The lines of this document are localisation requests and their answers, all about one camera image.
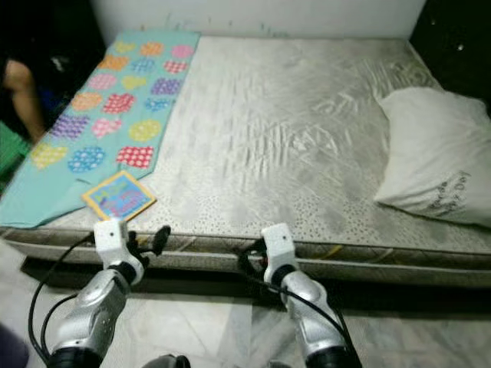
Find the grey patterned mattress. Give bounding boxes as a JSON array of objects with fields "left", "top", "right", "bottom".
[{"left": 4, "top": 34, "right": 491, "bottom": 271}]

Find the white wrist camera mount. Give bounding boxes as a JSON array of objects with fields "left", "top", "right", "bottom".
[
  {"left": 261, "top": 224, "right": 298, "bottom": 271},
  {"left": 93, "top": 218, "right": 130, "bottom": 267}
]

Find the person's bare leg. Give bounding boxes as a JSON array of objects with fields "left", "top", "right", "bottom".
[{"left": 4, "top": 60, "right": 47, "bottom": 145}]

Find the orange blue children's book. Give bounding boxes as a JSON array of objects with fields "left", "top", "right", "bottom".
[{"left": 81, "top": 170, "right": 157, "bottom": 223}]

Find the white printed pillow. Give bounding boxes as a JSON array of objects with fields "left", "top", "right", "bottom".
[{"left": 374, "top": 86, "right": 491, "bottom": 229}]

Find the teal heart patterned blanket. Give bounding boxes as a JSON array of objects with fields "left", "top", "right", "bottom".
[{"left": 0, "top": 31, "right": 200, "bottom": 229}]

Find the dark tufted headboard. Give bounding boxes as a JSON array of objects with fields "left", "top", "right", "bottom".
[{"left": 408, "top": 0, "right": 491, "bottom": 97}]

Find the dark bed frame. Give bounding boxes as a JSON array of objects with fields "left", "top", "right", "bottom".
[{"left": 15, "top": 257, "right": 491, "bottom": 307}]

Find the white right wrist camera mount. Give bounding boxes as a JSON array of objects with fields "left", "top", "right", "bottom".
[{"left": 261, "top": 224, "right": 298, "bottom": 271}]

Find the green plastic stool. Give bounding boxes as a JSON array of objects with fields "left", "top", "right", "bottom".
[{"left": 0, "top": 123, "right": 31, "bottom": 181}]

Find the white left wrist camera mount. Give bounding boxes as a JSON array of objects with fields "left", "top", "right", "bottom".
[{"left": 93, "top": 218, "right": 130, "bottom": 267}]

